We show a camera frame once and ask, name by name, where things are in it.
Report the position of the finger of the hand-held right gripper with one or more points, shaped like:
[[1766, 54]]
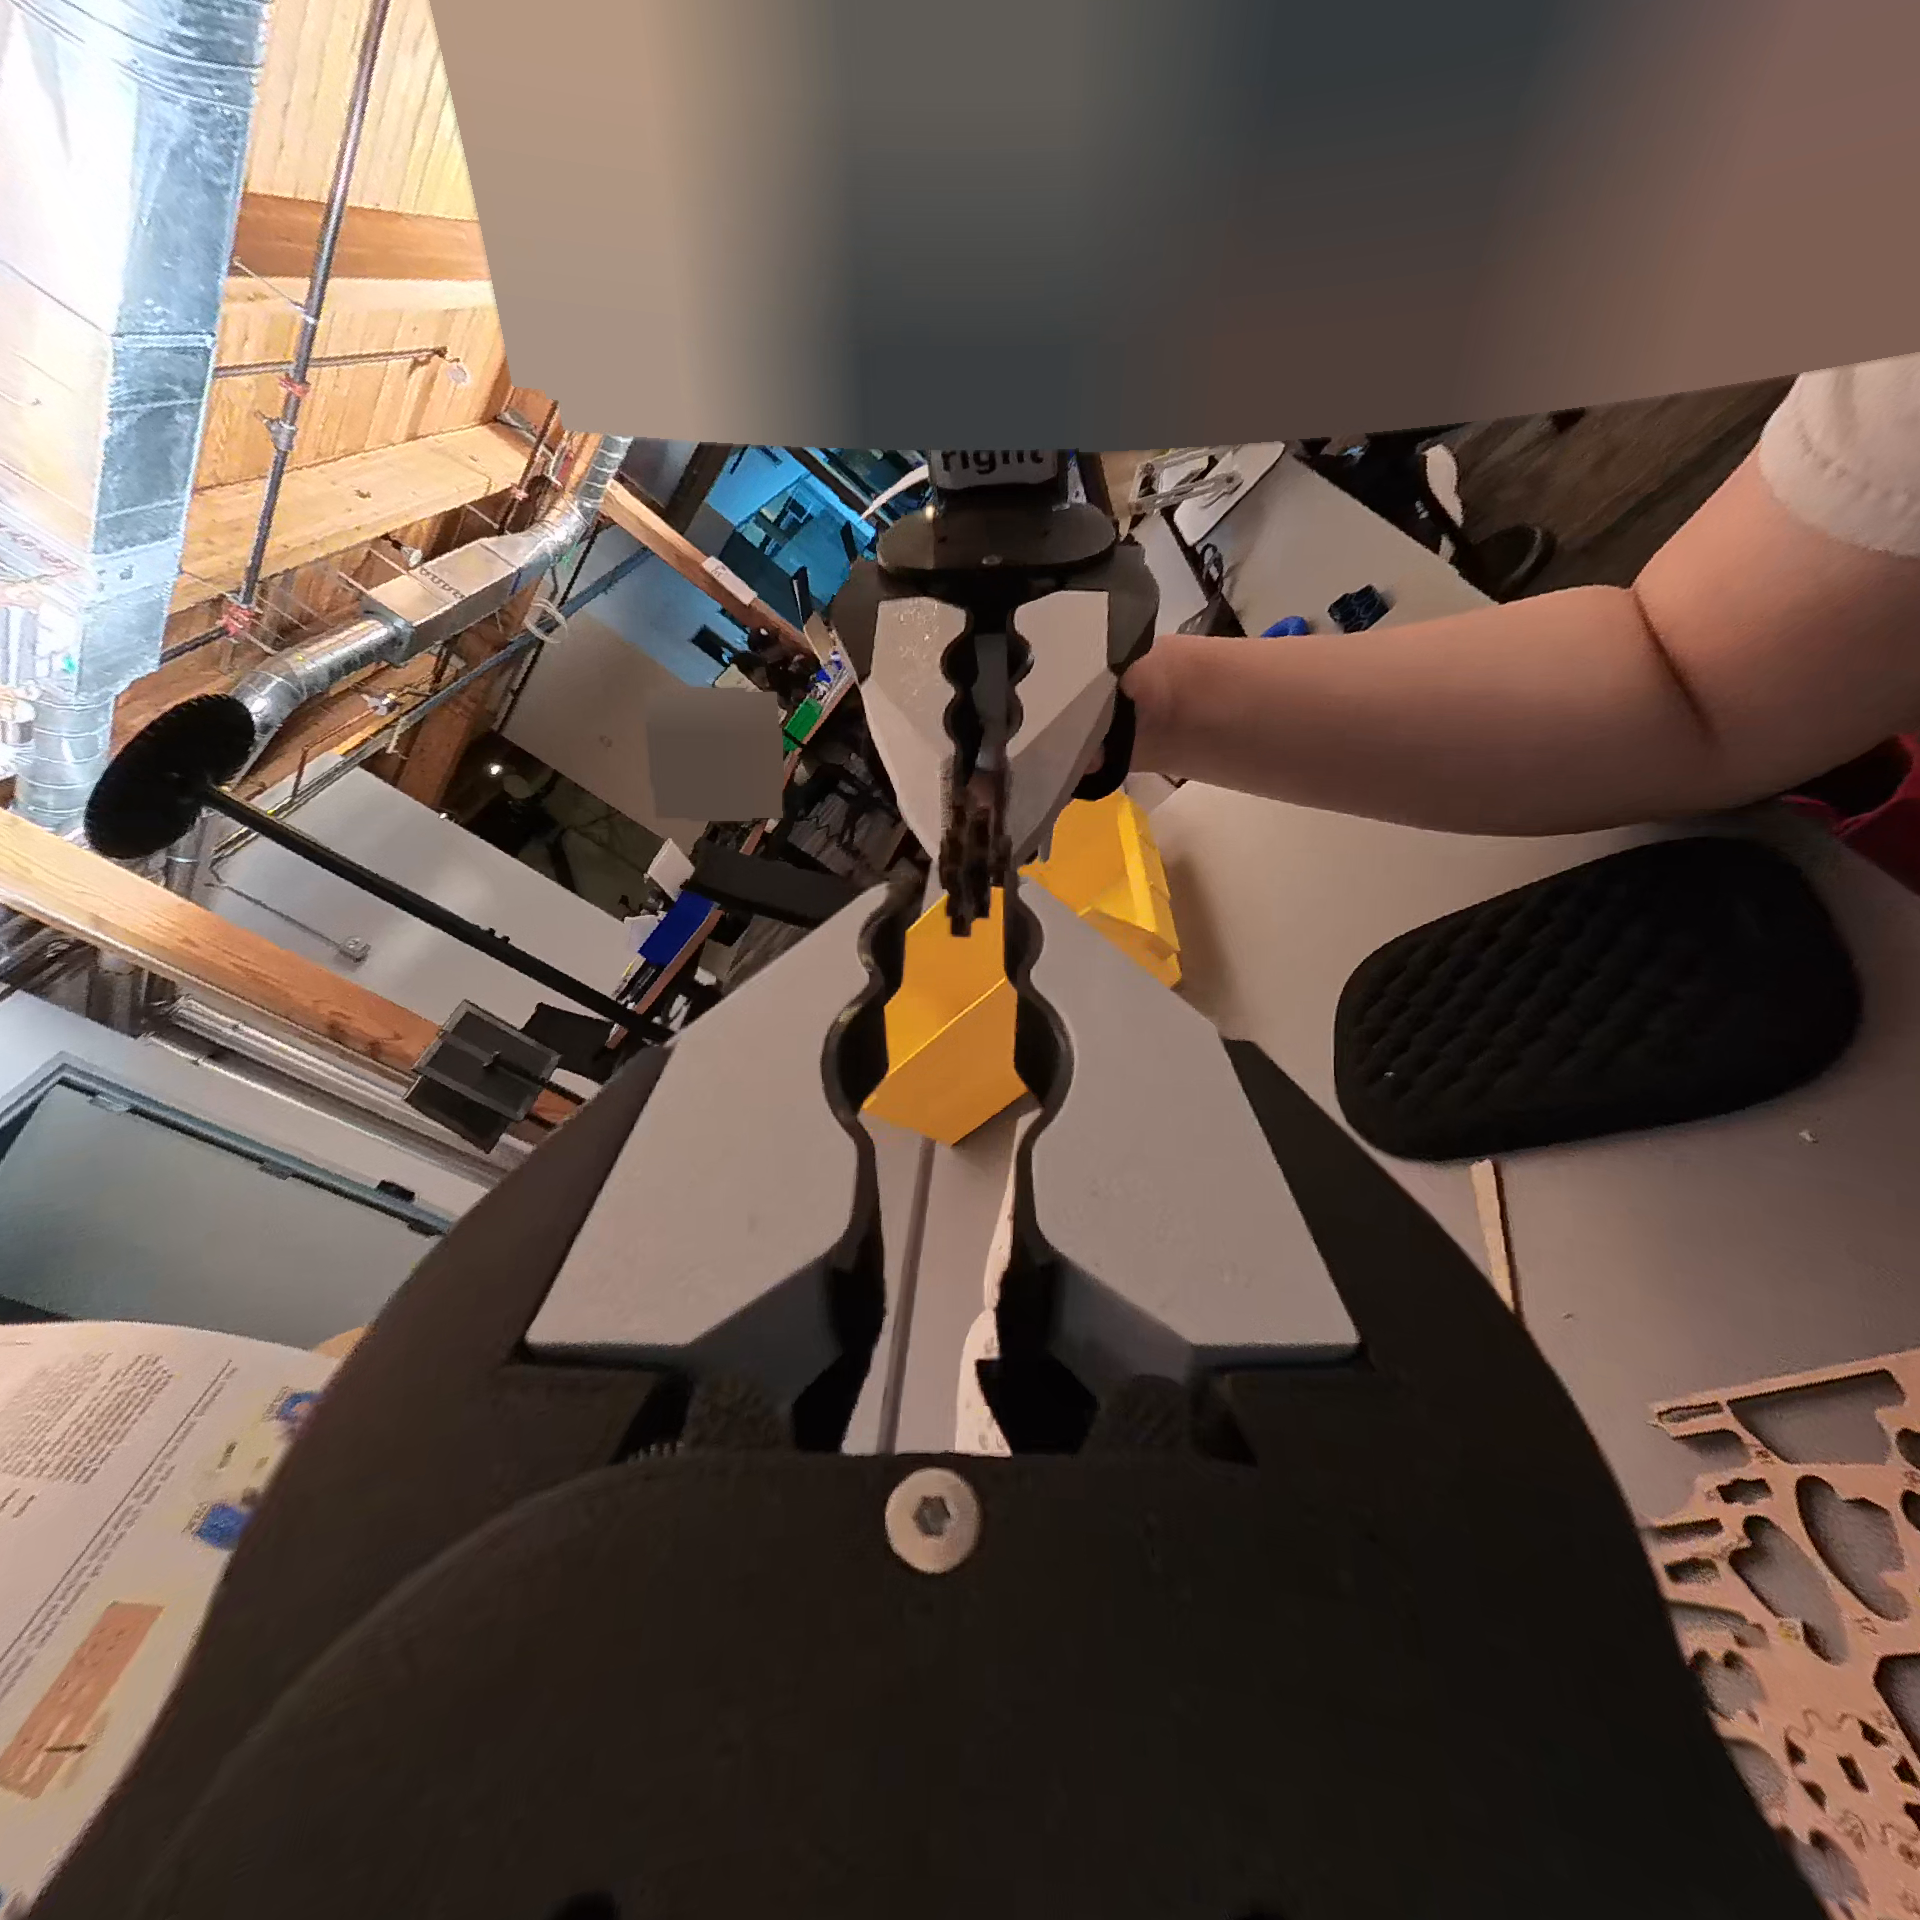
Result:
[[1068, 692], [906, 704]]

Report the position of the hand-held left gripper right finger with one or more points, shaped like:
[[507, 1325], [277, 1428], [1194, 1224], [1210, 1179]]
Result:
[[1186, 1202]]

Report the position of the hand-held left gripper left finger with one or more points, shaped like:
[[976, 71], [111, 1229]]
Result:
[[704, 1202]]

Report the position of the dark wooden model part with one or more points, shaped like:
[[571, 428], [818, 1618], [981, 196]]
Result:
[[975, 848]]

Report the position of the person's right forearm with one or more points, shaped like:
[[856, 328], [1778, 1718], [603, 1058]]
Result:
[[1424, 704]]

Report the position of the laser-cut wooden parts sheet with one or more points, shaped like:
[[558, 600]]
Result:
[[1787, 1635]]

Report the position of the dark clear box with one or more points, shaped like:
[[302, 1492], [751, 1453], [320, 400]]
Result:
[[482, 1072]]

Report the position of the yellow plastic bin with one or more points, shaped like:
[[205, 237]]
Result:
[[955, 1051]]

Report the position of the thin wooden stick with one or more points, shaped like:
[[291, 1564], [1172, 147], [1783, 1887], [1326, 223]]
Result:
[[1494, 1230]]

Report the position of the black padded wrist rest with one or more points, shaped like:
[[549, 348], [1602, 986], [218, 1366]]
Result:
[[1590, 998]]

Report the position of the dark flat monitor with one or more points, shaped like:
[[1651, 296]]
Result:
[[166, 1202]]

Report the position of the printed instruction sheet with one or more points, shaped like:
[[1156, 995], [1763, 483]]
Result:
[[107, 1501]]

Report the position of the black rod with toothed disc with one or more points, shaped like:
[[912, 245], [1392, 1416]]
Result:
[[166, 781]]

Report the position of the red cloth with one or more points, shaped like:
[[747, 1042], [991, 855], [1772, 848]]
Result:
[[1875, 803]]

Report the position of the white shirt sleeve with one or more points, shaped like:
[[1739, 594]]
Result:
[[1853, 466]]

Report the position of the corrugated metal duct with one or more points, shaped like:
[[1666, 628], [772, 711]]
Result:
[[451, 600]]

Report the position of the large silver air duct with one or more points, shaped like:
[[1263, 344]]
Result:
[[135, 375]]

